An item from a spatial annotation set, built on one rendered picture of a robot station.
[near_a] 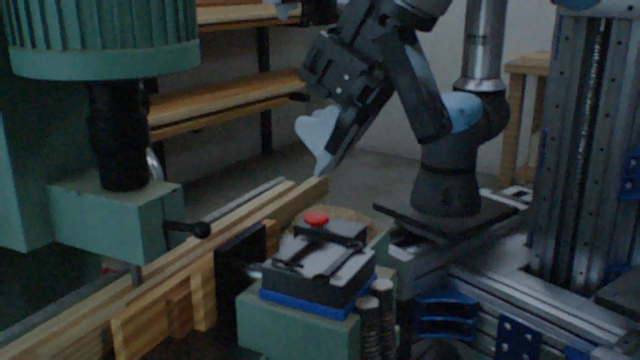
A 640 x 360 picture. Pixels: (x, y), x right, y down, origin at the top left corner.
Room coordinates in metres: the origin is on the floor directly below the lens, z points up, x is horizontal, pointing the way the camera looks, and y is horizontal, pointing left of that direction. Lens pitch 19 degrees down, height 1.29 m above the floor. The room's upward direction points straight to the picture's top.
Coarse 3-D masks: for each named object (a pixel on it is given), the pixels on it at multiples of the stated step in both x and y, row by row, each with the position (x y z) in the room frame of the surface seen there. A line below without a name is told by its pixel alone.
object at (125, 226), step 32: (64, 192) 0.58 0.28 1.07; (96, 192) 0.57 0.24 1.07; (128, 192) 0.57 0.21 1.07; (160, 192) 0.57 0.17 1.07; (64, 224) 0.58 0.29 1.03; (96, 224) 0.56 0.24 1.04; (128, 224) 0.54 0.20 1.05; (160, 224) 0.55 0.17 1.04; (128, 256) 0.54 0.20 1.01; (160, 256) 0.55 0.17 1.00
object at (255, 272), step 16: (256, 224) 0.65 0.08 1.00; (240, 240) 0.61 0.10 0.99; (256, 240) 0.63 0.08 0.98; (224, 256) 0.58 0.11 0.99; (240, 256) 0.60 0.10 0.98; (256, 256) 0.63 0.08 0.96; (224, 272) 0.58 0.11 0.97; (240, 272) 0.60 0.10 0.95; (256, 272) 0.60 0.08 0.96; (224, 288) 0.58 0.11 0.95; (240, 288) 0.60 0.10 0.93; (224, 304) 0.58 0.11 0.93; (224, 320) 0.58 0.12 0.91
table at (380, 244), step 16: (288, 224) 0.86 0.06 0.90; (288, 240) 0.80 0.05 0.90; (384, 240) 0.83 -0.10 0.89; (384, 256) 0.83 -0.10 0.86; (192, 336) 0.55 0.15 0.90; (208, 336) 0.55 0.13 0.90; (224, 336) 0.55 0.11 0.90; (112, 352) 0.52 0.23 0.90; (160, 352) 0.52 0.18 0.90; (176, 352) 0.52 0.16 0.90; (192, 352) 0.52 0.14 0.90; (208, 352) 0.52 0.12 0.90; (224, 352) 0.52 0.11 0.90; (240, 352) 0.52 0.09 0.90
